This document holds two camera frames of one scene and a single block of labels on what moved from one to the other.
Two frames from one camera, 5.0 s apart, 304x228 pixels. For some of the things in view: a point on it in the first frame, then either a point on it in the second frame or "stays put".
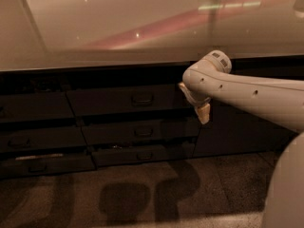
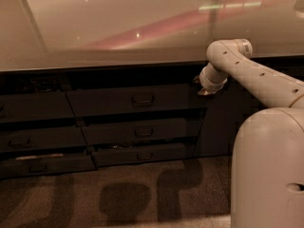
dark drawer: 40,105 stays put
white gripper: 197,102 -> 209,84
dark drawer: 143,156 stays put
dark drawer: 46,164 stays put
